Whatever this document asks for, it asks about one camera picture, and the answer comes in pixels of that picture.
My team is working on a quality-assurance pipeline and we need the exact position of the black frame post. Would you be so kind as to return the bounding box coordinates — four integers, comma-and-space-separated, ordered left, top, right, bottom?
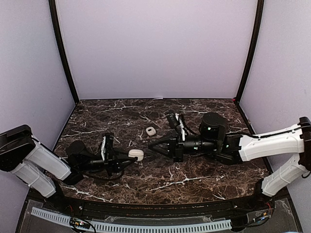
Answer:
48, 0, 80, 104
235, 0, 265, 105

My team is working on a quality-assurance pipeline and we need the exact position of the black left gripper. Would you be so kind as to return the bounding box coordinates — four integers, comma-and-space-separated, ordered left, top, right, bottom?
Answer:
78, 147, 135, 176

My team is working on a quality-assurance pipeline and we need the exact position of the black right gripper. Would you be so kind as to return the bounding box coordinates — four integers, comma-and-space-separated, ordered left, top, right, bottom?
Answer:
148, 130, 219, 163

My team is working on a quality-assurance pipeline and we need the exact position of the left black frame post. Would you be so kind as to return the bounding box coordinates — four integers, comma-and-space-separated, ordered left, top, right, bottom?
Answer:
48, 0, 80, 104

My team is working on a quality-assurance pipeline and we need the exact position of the right black frame post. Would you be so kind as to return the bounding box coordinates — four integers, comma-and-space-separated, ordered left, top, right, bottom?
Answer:
235, 0, 265, 105

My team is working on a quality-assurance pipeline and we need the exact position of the white slotted cable duct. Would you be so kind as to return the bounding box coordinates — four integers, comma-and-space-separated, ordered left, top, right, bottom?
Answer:
31, 207, 232, 233

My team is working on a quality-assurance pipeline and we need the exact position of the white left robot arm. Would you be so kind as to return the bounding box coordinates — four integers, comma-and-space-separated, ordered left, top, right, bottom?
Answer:
0, 125, 144, 212

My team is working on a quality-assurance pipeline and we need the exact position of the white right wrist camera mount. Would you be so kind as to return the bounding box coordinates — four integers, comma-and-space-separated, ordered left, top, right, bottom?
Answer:
175, 113, 188, 141

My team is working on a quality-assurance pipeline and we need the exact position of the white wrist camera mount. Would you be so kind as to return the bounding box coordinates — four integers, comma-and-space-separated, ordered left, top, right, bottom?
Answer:
175, 113, 188, 141
100, 136, 106, 161

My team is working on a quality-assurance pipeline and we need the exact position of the black front table rail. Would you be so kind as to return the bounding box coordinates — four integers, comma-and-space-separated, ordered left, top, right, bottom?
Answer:
60, 183, 268, 219

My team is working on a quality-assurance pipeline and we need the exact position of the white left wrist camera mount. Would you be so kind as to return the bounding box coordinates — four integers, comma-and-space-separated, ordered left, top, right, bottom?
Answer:
100, 136, 106, 161

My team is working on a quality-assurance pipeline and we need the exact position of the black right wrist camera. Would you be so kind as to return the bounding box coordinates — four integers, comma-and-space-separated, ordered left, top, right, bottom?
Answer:
165, 110, 179, 129

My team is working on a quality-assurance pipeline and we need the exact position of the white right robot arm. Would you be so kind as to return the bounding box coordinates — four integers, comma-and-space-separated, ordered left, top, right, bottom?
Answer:
148, 110, 311, 211

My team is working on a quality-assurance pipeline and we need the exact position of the white earbud charging case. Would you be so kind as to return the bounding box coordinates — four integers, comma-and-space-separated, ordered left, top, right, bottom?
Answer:
128, 149, 144, 161

